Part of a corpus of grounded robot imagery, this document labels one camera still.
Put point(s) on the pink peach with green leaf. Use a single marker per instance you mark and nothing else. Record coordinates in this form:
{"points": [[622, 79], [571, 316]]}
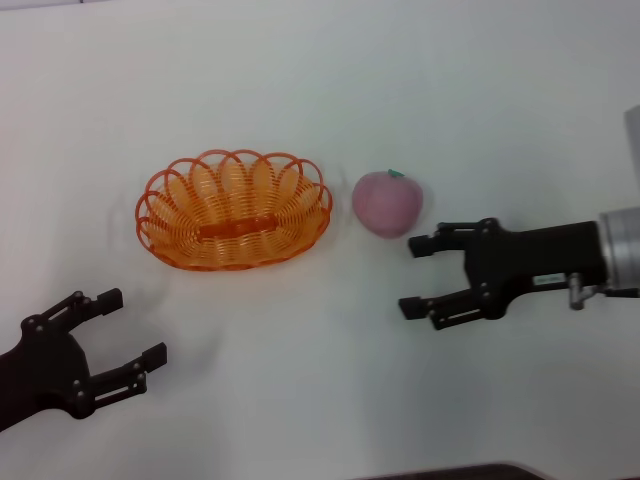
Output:
{"points": [[385, 205]]}

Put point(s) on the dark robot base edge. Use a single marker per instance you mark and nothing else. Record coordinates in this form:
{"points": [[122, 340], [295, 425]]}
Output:
{"points": [[450, 474]]}

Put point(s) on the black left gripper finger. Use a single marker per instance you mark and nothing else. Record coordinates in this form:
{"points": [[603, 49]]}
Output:
{"points": [[110, 302], [155, 356]]}

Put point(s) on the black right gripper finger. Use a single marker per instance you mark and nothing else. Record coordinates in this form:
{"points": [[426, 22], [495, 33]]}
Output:
{"points": [[422, 245], [412, 308]]}

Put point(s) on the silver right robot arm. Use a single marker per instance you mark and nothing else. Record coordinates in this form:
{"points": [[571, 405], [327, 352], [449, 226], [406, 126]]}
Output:
{"points": [[622, 240]]}

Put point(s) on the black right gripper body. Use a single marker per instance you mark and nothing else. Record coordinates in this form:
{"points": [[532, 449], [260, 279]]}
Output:
{"points": [[540, 255]]}

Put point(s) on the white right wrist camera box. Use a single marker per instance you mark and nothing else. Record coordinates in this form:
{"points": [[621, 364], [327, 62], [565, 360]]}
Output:
{"points": [[633, 137]]}

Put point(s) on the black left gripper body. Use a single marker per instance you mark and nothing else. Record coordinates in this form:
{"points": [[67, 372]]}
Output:
{"points": [[45, 365]]}

